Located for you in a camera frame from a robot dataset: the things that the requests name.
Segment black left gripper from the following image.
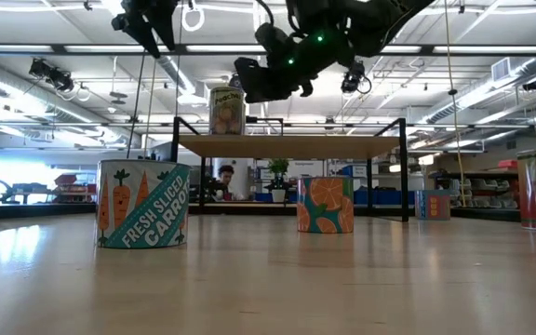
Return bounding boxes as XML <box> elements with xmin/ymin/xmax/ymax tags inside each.
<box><xmin>111</xmin><ymin>0</ymin><xmax>179</xmax><ymax>60</ymax></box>

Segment black aluminium rig frame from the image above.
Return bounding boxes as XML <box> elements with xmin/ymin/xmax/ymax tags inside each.
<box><xmin>0</xmin><ymin>202</ymin><xmax>523</xmax><ymax>223</ymax></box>

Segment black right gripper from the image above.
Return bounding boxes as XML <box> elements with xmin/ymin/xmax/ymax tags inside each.
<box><xmin>234</xmin><ymin>55</ymin><xmax>318</xmax><ymax>104</ymax></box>

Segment yellow hanging rope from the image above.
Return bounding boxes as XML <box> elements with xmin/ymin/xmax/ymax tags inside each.
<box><xmin>442</xmin><ymin>0</ymin><xmax>467</xmax><ymax>208</ymax></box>

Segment fresh sliced carrots can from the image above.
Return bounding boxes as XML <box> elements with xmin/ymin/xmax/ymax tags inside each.
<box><xmin>95</xmin><ymin>158</ymin><xmax>193</xmax><ymax>250</ymax></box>

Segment white cable loop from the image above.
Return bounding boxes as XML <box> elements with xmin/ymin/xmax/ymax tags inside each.
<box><xmin>181</xmin><ymin>0</ymin><xmax>206</xmax><ymax>33</ymax></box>

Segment thin hanging cable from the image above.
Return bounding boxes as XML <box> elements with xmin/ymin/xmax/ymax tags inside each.
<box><xmin>126</xmin><ymin>49</ymin><xmax>147</xmax><ymax>160</ymax></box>
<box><xmin>142</xmin><ymin>57</ymin><xmax>156</xmax><ymax>158</ymax></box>

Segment wooden shelf with black frame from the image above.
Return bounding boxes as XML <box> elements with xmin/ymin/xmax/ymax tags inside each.
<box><xmin>170</xmin><ymin>115</ymin><xmax>409</xmax><ymax>223</ymax></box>

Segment blue storage bins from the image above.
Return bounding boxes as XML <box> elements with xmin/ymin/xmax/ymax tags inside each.
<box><xmin>352</xmin><ymin>185</ymin><xmax>416</xmax><ymax>207</ymax></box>

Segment person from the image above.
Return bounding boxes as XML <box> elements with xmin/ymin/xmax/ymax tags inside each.
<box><xmin>211</xmin><ymin>164</ymin><xmax>237</xmax><ymax>202</ymax></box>

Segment white ceiling air vent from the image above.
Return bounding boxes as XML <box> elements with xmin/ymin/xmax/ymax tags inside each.
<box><xmin>489</xmin><ymin>56</ymin><xmax>512</xmax><ymax>84</ymax></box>

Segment black ceiling-mounted device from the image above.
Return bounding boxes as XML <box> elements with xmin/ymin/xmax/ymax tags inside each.
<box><xmin>340</xmin><ymin>59</ymin><xmax>372</xmax><ymax>96</ymax></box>
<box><xmin>28</xmin><ymin>58</ymin><xmax>76</xmax><ymax>93</ymax></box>

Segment peaches can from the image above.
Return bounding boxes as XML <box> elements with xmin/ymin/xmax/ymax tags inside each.
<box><xmin>208</xmin><ymin>86</ymin><xmax>247</xmax><ymax>137</ymax></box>

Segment oranges can with teal label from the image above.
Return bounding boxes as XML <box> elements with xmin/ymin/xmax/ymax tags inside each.
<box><xmin>296</xmin><ymin>175</ymin><xmax>355</xmax><ymax>235</ymax></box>

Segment red storage rack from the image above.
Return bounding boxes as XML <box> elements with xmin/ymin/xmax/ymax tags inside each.
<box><xmin>52</xmin><ymin>172</ymin><xmax>98</xmax><ymax>205</ymax></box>

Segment green potted plant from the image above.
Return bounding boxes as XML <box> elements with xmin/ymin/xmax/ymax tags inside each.
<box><xmin>266</xmin><ymin>157</ymin><xmax>291</xmax><ymax>204</ymax></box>

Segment small blue and red can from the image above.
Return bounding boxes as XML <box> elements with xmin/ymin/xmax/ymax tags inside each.
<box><xmin>414</xmin><ymin>188</ymin><xmax>452</xmax><ymax>221</ymax></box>

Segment dark storage shelving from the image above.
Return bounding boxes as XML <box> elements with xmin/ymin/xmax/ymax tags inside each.
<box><xmin>428</xmin><ymin>169</ymin><xmax>520</xmax><ymax>210</ymax></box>

